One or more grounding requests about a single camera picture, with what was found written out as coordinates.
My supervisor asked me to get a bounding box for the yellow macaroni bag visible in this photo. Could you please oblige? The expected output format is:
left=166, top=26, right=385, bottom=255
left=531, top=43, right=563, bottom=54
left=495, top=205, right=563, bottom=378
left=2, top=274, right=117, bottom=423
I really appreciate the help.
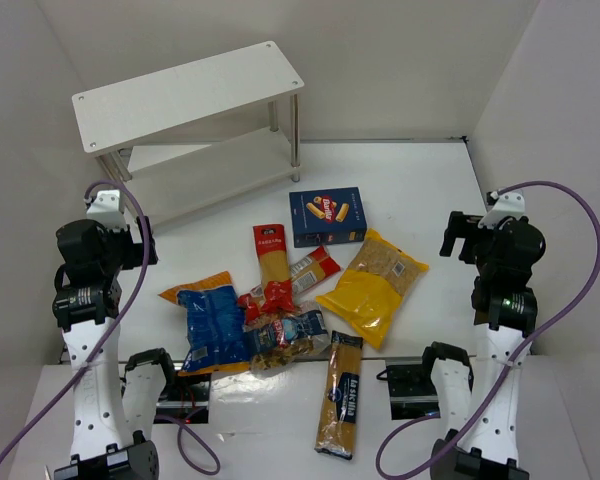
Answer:
left=316, top=229, right=429, bottom=350

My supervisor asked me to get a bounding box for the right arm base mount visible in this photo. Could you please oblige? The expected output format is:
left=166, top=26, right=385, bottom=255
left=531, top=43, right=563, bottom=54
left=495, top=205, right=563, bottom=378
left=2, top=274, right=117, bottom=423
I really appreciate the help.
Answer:
left=376, top=363, right=439, bottom=421

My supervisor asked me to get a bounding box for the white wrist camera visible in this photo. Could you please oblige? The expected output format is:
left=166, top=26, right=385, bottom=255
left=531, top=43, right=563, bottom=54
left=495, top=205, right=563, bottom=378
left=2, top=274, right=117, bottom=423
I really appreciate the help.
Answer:
left=86, top=190, right=126, bottom=232
left=486, top=190, right=526, bottom=218

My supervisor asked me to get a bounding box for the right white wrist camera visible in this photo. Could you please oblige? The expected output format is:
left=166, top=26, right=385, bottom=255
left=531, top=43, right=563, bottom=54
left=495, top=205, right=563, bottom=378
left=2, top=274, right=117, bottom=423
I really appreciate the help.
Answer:
left=486, top=190, right=526, bottom=218

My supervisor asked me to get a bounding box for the blue orange pasta bag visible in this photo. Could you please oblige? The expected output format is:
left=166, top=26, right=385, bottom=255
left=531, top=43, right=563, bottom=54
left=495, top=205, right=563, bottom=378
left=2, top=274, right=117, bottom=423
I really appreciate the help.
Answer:
left=160, top=271, right=250, bottom=377

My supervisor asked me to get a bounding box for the La Sicilia spaghetti bag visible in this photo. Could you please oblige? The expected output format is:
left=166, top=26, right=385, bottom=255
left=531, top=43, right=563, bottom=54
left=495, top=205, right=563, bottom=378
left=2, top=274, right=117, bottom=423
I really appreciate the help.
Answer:
left=314, top=330, right=363, bottom=461

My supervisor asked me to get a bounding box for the clear blue fusilli bag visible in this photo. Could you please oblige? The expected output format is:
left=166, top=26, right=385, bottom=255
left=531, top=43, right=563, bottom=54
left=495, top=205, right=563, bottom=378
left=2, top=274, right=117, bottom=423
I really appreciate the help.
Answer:
left=243, top=301, right=330, bottom=371

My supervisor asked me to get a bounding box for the blue Barilla rigatoni box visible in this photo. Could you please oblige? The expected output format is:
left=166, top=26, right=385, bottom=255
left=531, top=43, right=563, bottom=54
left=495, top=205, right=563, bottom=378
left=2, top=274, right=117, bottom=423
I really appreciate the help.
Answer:
left=289, top=187, right=367, bottom=248

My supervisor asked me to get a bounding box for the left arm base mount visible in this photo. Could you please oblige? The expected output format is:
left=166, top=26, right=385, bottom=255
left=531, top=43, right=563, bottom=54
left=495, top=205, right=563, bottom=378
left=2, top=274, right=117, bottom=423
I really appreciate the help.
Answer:
left=156, top=374, right=211, bottom=424

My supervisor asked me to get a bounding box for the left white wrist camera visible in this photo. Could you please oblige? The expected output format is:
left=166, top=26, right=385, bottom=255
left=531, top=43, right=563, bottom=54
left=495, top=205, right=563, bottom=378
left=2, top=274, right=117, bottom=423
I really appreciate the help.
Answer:
left=86, top=190, right=126, bottom=232

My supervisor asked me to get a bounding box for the white two-tier shelf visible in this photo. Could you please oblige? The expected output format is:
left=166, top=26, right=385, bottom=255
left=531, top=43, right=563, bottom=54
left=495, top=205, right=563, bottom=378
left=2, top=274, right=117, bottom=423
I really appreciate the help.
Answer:
left=72, top=40, right=304, bottom=226

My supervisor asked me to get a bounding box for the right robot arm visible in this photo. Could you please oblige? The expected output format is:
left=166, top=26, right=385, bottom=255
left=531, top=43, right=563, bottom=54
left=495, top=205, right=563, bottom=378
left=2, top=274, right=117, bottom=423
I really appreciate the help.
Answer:
left=422, top=211, right=546, bottom=479

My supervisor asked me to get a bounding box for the red clear spaghetti bag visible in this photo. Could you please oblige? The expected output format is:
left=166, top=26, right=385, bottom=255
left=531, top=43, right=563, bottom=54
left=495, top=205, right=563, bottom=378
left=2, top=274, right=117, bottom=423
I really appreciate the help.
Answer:
left=244, top=246, right=341, bottom=301

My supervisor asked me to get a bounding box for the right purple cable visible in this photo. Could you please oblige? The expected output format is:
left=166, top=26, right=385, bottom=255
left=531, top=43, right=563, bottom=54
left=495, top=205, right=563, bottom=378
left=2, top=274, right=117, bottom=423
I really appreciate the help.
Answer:
left=376, top=180, right=600, bottom=478

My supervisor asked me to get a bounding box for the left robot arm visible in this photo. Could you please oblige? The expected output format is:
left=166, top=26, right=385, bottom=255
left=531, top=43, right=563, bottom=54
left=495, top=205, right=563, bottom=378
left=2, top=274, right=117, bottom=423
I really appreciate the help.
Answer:
left=52, top=213, right=175, bottom=479

